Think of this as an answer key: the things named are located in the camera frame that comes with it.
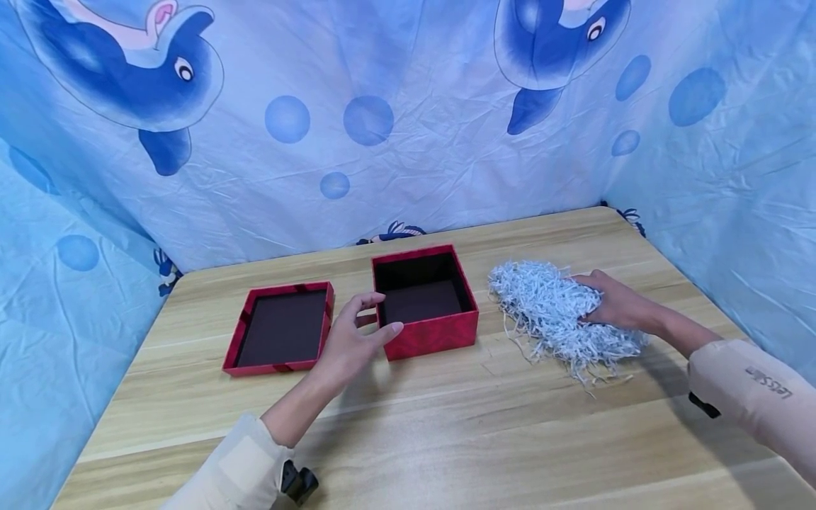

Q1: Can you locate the pile of white shredded paper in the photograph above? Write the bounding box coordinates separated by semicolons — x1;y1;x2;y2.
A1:
487;260;650;400

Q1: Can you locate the black wrist band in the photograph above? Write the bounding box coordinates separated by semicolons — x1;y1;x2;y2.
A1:
280;460;319;506
687;392;722;419

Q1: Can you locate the person's right forearm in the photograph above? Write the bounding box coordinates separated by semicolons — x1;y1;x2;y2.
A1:
650;310;816;491

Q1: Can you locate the person's left forearm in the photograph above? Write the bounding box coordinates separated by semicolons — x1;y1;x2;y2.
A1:
162;368;350;510

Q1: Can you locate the red square gift box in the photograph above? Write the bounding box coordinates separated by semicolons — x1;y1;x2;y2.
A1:
370;244;480;363

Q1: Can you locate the person's left hand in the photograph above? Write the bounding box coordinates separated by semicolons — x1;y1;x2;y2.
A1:
312;292;404;394

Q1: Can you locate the red square box lid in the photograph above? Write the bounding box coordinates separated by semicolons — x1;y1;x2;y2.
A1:
222;280;336;378

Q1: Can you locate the person's right hand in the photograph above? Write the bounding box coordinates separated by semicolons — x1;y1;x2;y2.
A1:
569;269;665;336

